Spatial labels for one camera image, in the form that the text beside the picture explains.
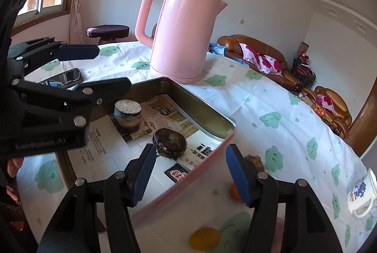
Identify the black phone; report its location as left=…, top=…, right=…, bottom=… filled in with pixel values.
left=38, top=68, right=83, bottom=88

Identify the printed paper sheet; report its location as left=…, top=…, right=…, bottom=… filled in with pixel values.
left=68, top=94, right=227, bottom=180

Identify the small pink floral pillow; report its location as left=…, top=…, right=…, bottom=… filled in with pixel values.
left=316, top=94, right=335, bottom=112

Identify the pink electric kettle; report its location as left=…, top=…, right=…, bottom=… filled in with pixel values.
left=135, top=0, right=229, bottom=85

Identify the white floral mug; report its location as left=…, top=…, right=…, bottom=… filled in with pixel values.
left=346, top=168, right=377, bottom=219

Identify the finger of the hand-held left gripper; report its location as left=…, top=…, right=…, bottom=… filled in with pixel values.
left=9, top=77, right=132, bottom=127
left=7, top=36, right=100, bottom=77

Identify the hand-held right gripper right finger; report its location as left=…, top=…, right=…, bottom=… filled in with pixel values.
left=225, top=144, right=344, bottom=253

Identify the colourful snack plate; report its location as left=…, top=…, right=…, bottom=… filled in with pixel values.
left=312, top=104, right=328, bottom=121

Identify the long brown leather sofa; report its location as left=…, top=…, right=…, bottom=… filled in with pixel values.
left=216, top=34, right=304, bottom=93

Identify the dark purple round stool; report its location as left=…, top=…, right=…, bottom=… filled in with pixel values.
left=86, top=25, right=130, bottom=46

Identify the pink metal tin box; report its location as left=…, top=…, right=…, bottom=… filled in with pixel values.
left=54, top=77, right=237, bottom=225

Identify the orange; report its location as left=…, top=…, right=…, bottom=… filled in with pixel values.
left=230, top=183, right=246, bottom=202
left=188, top=227, right=221, bottom=250

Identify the stack of dark chairs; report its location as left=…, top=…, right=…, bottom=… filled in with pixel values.
left=291, top=54, right=316, bottom=88

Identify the person's left hand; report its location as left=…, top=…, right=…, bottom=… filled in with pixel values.
left=6, top=157, right=24, bottom=180

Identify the large pink floral pillow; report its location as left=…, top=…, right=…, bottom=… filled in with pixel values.
left=239, top=43, right=284, bottom=76

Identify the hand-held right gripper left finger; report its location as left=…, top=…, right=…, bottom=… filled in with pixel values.
left=37, top=143, right=157, bottom=253

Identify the brown leather armchair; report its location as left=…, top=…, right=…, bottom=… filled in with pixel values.
left=300, top=86, right=352, bottom=140

